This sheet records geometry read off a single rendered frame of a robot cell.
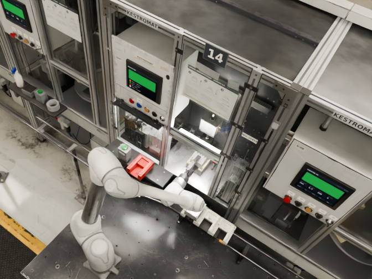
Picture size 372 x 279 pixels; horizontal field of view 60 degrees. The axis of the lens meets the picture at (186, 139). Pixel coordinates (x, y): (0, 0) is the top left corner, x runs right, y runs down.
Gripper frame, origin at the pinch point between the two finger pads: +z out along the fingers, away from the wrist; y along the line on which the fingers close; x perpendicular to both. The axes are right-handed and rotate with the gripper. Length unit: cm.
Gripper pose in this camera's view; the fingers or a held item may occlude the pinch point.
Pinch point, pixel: (196, 161)
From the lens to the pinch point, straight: 232.7
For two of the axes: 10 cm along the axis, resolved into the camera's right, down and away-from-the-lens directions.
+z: 5.3, -6.0, 5.9
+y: 1.3, -6.4, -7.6
